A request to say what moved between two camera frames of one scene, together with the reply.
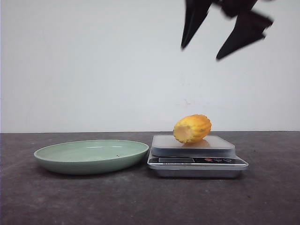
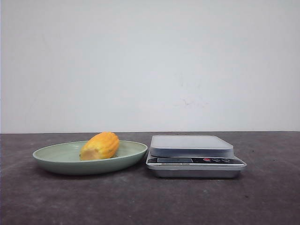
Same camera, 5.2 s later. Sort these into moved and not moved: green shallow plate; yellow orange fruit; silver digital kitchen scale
Moved: yellow orange fruit
Not moved: green shallow plate; silver digital kitchen scale
